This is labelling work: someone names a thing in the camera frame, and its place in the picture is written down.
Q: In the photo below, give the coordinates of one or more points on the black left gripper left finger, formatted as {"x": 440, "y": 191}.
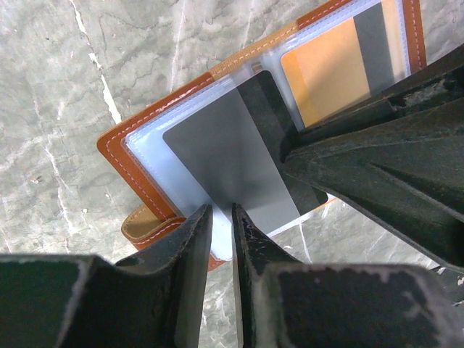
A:
{"x": 153, "y": 298}

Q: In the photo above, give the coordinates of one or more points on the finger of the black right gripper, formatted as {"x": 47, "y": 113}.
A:
{"x": 397, "y": 157}

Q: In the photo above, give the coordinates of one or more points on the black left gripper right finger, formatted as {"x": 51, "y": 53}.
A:
{"x": 286, "y": 303}

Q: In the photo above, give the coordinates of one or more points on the orange gold card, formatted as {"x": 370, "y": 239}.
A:
{"x": 350, "y": 55}

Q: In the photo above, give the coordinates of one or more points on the brown leather card holder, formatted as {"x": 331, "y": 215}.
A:
{"x": 137, "y": 150}

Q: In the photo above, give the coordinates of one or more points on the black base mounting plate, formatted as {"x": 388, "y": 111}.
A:
{"x": 452, "y": 282}

